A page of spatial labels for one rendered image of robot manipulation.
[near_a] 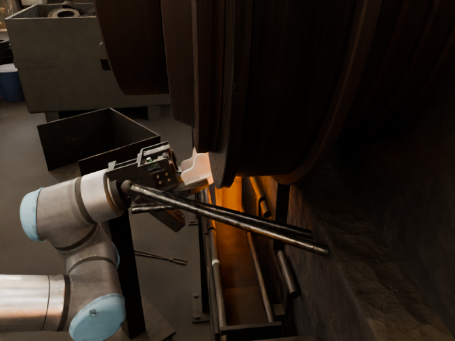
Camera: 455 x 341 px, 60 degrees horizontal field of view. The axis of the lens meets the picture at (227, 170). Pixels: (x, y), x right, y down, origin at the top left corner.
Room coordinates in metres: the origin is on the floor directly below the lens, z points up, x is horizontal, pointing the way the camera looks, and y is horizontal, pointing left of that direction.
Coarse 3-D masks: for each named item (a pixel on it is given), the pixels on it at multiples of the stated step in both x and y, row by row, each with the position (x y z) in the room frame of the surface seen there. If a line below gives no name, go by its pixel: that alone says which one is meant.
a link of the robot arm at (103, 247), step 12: (96, 228) 0.59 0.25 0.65; (84, 240) 0.56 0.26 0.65; (96, 240) 0.58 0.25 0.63; (108, 240) 0.61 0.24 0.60; (60, 252) 0.56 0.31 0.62; (72, 252) 0.55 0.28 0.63; (84, 252) 0.55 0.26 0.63; (96, 252) 0.55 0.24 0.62; (108, 252) 0.57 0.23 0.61; (72, 264) 0.53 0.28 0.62
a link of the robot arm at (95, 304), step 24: (96, 264) 0.53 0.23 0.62; (0, 288) 0.42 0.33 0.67; (24, 288) 0.43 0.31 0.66; (48, 288) 0.44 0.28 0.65; (72, 288) 0.45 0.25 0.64; (96, 288) 0.47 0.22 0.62; (120, 288) 0.50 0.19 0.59; (0, 312) 0.39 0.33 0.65; (24, 312) 0.41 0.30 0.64; (48, 312) 0.42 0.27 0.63; (72, 312) 0.43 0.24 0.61; (96, 312) 0.43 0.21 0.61; (120, 312) 0.45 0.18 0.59; (72, 336) 0.41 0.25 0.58; (96, 336) 0.43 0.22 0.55
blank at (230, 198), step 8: (232, 184) 0.55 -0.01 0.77; (240, 184) 0.55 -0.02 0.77; (216, 192) 0.64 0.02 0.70; (224, 192) 0.54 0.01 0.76; (232, 192) 0.54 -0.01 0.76; (240, 192) 0.55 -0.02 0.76; (216, 200) 0.64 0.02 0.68; (224, 200) 0.54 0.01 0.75; (232, 200) 0.54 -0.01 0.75; (240, 200) 0.55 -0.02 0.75; (232, 208) 0.54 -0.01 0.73
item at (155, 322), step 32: (64, 128) 0.97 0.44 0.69; (96, 128) 1.03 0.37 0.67; (128, 128) 0.98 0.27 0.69; (64, 160) 0.96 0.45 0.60; (96, 160) 0.76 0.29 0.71; (128, 160) 0.81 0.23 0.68; (128, 224) 0.87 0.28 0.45; (128, 256) 0.86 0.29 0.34; (128, 288) 0.85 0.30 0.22; (128, 320) 0.84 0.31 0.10; (160, 320) 0.92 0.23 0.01
